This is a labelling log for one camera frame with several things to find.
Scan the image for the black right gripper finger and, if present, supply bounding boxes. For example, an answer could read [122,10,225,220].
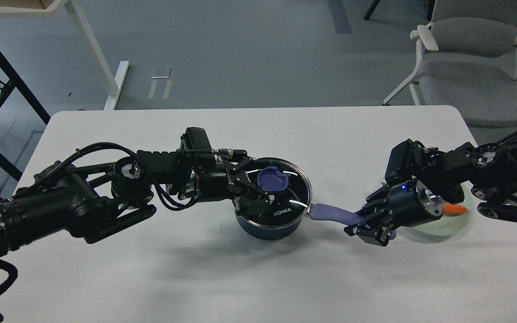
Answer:
[364,185,393,210]
[343,211,397,247]

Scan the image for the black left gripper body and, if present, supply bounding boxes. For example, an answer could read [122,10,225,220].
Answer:
[196,160,241,202]

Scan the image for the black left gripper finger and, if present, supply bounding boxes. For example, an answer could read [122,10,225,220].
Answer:
[229,157,267,187]
[235,191,273,219]

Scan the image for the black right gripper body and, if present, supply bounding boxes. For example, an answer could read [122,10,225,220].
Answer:
[388,179,444,228]

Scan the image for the glass pot lid blue knob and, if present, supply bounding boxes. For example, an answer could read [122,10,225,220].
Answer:
[236,158,313,227]

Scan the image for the blue pot with handle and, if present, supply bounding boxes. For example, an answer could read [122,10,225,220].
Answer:
[230,157,396,245]

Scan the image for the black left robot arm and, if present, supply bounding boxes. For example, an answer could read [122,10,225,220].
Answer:
[0,142,274,256]

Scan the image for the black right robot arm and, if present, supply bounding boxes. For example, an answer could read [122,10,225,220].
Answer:
[344,131,517,247]

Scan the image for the pale green plate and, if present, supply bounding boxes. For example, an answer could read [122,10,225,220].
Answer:
[396,194,473,243]

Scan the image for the orange toy carrot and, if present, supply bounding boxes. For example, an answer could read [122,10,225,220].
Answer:
[443,204,468,217]

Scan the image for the grey office chair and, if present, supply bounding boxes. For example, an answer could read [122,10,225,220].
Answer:
[382,0,517,128]

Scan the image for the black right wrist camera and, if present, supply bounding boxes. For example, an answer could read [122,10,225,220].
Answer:
[385,139,425,185]

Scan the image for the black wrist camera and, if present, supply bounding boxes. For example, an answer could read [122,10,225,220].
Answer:
[385,139,425,185]
[179,127,216,170]

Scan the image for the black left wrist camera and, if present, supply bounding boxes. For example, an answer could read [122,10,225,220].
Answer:
[179,127,216,170]

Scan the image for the white table frame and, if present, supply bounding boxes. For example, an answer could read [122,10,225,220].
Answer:
[0,0,130,111]

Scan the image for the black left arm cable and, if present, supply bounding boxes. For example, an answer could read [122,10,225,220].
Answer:
[0,143,201,323]

